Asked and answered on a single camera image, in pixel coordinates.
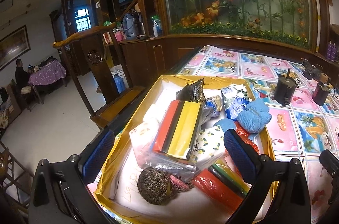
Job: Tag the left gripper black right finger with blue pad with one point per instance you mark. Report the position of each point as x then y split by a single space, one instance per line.
245 158

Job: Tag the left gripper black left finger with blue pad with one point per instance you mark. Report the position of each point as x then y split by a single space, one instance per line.
94 155

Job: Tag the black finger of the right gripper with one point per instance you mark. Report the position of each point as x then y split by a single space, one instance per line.
330 163

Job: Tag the lemon print tissue pack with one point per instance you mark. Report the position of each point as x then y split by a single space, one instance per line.
209 147

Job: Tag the light blue cloth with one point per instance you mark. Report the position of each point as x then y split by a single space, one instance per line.
255 116

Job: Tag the pink tissue pack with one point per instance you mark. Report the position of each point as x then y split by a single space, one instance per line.
142 138

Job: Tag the blue white tissue pack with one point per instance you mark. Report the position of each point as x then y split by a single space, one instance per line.
235 98

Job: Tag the red orange cloth pack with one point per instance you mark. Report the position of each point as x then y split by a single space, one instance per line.
178 129

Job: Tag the black snack bag red logo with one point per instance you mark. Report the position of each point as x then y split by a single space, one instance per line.
192 92

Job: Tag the blue sponge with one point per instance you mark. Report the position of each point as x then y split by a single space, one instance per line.
216 103

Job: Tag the colourful cartoon tablecloth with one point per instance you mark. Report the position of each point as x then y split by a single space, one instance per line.
301 129

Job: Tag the yellow-taped white storage box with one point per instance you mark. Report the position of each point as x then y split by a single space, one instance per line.
115 188

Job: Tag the blue water bottle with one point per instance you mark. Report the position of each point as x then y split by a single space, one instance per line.
119 82

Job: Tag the wooden chair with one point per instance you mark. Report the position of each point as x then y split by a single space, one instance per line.
91 42

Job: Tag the black cylinder device left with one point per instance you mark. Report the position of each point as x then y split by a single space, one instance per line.
285 89

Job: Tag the black cylinder device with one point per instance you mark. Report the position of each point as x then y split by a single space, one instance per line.
322 89
285 89

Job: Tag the black cylinder device right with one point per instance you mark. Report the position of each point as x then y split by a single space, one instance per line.
322 89

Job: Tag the purple cloth side table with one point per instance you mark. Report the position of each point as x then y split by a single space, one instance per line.
49 74

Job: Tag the seated person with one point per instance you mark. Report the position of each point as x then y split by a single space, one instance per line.
22 77

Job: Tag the purple bottles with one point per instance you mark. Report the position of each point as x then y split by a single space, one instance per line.
331 52

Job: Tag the blue thermos jug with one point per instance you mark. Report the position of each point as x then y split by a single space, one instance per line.
129 26

